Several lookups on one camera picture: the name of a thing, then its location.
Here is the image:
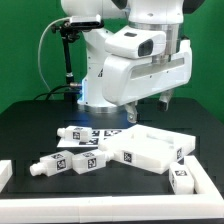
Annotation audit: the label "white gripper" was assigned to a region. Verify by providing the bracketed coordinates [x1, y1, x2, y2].
[102, 39, 192, 124]

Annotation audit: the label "white square tabletop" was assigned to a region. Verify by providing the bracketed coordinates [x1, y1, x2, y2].
[98, 125, 196, 174]

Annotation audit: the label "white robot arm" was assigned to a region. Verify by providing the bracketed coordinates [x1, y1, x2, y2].
[61, 0, 205, 123]

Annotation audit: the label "white marker sheet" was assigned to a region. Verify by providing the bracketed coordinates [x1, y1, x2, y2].
[57, 129, 122, 148]

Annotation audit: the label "white L-shaped fence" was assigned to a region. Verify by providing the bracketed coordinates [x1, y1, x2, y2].
[0, 156, 224, 224]

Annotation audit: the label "white block left edge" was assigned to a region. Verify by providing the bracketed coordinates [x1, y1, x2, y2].
[0, 160, 13, 193]

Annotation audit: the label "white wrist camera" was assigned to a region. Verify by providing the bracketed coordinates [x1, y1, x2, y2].
[105, 26, 166, 59]

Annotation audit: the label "black cables on table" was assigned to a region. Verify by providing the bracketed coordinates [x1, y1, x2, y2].
[33, 83, 82, 102]

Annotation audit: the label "camera on black stand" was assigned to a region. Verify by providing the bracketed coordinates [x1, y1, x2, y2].
[50, 15, 104, 95]

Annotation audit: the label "grey camera cable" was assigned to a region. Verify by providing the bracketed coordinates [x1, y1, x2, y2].
[37, 17, 72, 93]

